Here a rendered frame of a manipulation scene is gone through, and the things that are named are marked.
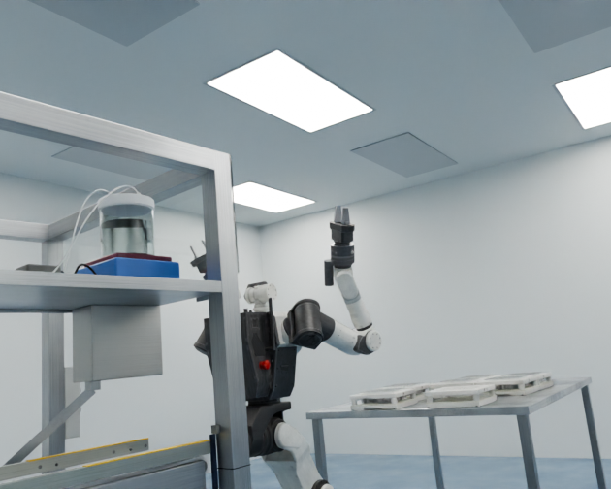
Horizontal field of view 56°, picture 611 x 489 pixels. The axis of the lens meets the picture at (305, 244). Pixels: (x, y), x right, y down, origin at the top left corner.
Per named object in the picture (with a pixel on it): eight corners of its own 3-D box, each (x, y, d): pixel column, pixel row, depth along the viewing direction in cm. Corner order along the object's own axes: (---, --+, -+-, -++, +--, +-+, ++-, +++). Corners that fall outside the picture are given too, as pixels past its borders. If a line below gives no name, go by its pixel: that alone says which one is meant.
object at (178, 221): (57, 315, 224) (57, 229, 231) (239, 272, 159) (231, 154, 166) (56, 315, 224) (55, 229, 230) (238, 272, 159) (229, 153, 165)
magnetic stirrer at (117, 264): (137, 298, 173) (136, 269, 175) (181, 287, 160) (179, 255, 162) (73, 297, 158) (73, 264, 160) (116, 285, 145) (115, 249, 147)
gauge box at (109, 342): (142, 376, 173) (140, 309, 177) (163, 374, 167) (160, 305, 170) (72, 383, 157) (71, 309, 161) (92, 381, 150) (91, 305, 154)
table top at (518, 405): (425, 390, 415) (424, 385, 416) (592, 382, 355) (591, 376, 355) (305, 419, 293) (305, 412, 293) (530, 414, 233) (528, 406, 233)
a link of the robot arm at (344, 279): (349, 269, 208) (363, 301, 211) (346, 262, 217) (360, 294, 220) (333, 276, 208) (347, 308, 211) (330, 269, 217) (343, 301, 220)
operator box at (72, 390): (58, 436, 226) (58, 368, 231) (80, 437, 216) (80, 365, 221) (43, 438, 222) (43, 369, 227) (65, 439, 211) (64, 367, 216)
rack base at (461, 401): (479, 406, 245) (478, 400, 246) (426, 407, 259) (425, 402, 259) (497, 400, 265) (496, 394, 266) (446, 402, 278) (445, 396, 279)
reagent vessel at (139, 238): (136, 266, 171) (134, 205, 175) (167, 256, 161) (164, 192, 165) (87, 263, 160) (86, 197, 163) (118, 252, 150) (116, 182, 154)
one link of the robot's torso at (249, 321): (270, 406, 185) (261, 295, 192) (193, 408, 203) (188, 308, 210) (320, 396, 209) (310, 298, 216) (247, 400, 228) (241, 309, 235)
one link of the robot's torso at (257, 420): (244, 464, 186) (241, 407, 189) (214, 464, 193) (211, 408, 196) (294, 448, 209) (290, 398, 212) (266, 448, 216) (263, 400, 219)
